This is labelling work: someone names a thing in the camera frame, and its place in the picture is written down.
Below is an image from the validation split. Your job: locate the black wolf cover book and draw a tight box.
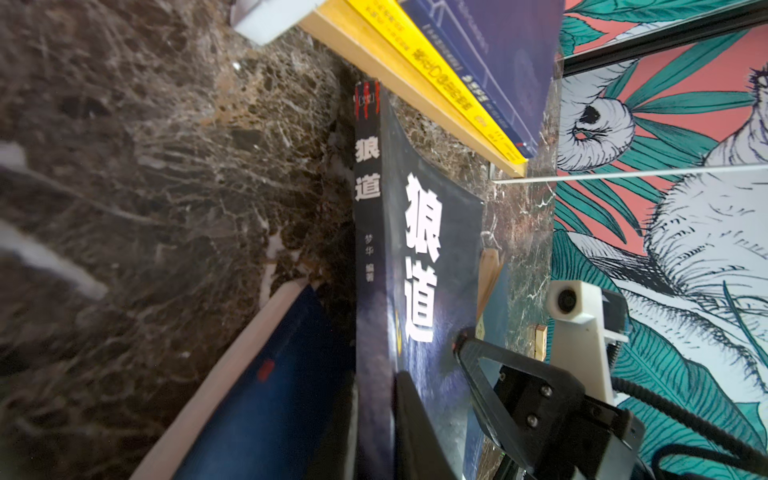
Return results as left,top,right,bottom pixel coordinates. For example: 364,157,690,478
353,80,484,479

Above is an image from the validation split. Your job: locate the wooden white-framed book shelf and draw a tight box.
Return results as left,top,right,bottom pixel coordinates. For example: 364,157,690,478
230,1,750,178

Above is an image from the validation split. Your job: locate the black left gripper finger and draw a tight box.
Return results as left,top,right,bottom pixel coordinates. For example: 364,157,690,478
394,371,456,480

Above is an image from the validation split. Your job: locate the small wooden block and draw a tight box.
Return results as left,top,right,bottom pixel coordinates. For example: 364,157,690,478
533,325,548,362

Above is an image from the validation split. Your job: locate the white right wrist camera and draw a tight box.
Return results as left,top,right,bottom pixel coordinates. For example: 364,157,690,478
546,280,629,406

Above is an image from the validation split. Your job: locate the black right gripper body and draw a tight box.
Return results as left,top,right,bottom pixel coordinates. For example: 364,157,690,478
491,364,645,479

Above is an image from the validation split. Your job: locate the yellow book on shelf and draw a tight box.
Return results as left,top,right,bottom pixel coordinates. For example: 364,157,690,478
349,0,527,165

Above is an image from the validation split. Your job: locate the navy book right side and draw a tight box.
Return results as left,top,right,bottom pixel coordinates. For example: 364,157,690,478
475,248,507,345

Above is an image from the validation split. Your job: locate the right black frame post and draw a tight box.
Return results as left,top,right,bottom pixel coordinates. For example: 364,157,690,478
563,0,767,78

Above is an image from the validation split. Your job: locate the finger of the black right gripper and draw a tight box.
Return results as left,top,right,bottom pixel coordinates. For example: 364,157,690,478
453,329,540,456

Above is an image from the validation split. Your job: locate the navy book yellow label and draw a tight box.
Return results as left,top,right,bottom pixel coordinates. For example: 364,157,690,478
132,279,354,479
400,0,565,159

